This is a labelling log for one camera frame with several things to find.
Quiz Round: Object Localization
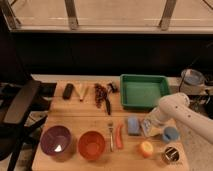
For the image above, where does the metal can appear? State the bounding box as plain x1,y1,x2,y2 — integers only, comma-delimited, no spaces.
162,146,180,164

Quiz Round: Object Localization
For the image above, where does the black office chair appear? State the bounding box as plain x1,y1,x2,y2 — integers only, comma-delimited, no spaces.
0,80,56,171

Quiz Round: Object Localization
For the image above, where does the orange bowl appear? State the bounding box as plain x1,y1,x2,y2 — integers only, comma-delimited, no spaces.
78,131,106,161

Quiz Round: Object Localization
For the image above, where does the black rectangular block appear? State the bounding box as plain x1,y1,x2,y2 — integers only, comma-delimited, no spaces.
62,83,74,100

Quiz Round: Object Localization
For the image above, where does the purple bowl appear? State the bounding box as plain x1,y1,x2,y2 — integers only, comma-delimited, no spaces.
40,125,71,156

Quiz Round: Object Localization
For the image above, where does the silver fork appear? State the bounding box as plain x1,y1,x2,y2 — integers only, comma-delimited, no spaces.
108,121,114,152

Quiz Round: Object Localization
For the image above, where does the green plastic tray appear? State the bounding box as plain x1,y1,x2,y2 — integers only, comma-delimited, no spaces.
120,74,170,110

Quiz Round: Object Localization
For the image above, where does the blue plastic cup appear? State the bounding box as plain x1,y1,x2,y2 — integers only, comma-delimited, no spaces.
162,127,179,143

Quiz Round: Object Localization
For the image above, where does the dark red grape bunch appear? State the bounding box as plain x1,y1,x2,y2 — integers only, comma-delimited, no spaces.
94,83,107,108

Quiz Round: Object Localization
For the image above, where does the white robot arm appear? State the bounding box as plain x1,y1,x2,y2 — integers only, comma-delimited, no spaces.
141,93,213,144

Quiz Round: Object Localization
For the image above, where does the yellow orange toy fruit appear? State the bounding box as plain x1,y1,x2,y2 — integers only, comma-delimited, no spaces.
139,141,154,158

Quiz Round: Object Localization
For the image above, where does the small black clip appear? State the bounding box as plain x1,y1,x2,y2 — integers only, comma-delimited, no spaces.
107,82,118,93

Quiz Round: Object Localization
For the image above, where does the yellow banana peel toy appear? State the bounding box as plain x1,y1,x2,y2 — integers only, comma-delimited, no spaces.
75,83,88,101

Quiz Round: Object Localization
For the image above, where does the blue sponge block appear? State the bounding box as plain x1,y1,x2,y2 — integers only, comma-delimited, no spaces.
127,116,140,136

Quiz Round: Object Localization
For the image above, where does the black handled utensil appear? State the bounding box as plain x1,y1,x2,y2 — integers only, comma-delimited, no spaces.
105,92,111,115

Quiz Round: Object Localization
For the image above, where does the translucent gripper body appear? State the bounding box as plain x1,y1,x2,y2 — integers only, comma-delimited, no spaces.
142,110,164,136

